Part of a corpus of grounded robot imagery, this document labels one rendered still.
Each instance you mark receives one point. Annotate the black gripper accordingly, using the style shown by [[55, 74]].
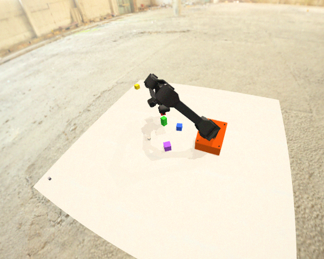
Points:
[[162, 109]]

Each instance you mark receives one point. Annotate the blue block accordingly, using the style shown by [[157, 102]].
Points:
[[179, 127]]

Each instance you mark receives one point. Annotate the purple block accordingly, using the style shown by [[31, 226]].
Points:
[[167, 146]]

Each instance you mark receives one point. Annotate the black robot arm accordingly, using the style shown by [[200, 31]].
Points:
[[166, 95]]

